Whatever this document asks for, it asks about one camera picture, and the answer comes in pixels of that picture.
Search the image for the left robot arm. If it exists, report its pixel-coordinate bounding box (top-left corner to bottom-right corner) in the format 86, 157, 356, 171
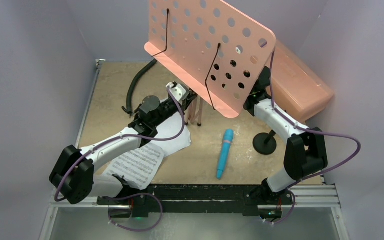
49, 82, 197, 205

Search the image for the aluminium frame rail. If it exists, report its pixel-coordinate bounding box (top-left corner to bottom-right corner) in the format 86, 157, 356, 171
40, 185, 349, 240

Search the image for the pink perforated music stand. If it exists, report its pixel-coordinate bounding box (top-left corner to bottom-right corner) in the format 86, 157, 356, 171
144, 0, 277, 119

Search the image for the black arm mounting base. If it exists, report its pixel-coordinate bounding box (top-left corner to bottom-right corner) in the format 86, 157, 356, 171
97, 184, 293, 218

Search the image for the printed sheet music page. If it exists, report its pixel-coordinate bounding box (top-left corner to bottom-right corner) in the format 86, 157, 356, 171
103, 143, 165, 190

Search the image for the black round microphone stand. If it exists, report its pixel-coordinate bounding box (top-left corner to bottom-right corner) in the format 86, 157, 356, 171
252, 130, 277, 155

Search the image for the pink plastic storage box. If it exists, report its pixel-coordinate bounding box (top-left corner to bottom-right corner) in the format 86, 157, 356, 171
271, 41, 334, 123

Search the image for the black foam tube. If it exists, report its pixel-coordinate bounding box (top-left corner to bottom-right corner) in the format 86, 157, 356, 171
122, 59, 157, 117

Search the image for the blue toy microphone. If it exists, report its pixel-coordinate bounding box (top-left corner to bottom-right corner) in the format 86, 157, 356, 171
216, 129, 234, 180

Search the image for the blank white paper sheet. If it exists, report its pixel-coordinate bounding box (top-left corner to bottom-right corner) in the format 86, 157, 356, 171
150, 112, 192, 157

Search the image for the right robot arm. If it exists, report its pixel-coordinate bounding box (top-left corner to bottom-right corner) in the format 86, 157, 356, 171
243, 67, 328, 204

